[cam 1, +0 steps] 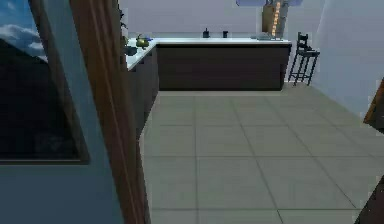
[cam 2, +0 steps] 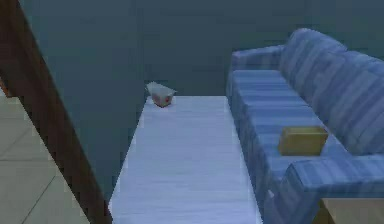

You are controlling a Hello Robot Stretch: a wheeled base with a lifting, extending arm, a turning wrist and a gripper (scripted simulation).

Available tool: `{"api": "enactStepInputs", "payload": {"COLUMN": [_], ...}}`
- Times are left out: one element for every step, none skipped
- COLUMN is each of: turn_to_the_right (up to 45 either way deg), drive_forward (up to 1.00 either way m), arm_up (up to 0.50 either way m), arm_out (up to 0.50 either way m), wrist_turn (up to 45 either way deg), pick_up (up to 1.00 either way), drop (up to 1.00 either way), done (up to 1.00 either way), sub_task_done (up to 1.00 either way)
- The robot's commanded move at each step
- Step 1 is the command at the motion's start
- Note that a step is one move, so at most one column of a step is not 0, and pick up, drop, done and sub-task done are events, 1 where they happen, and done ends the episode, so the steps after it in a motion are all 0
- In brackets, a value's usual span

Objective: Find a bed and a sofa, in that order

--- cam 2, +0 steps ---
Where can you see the blue striped sofa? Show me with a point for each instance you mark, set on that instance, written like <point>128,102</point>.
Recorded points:
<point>276,100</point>

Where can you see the white and red carton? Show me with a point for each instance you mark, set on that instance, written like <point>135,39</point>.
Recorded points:
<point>162,95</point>

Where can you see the white long table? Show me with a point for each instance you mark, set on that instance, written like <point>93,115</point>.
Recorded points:
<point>186,160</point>

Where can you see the yellow open box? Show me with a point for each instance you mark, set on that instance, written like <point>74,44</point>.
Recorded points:
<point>301,144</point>

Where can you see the dark brown door frame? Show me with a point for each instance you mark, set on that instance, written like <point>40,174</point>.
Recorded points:
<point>43,100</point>

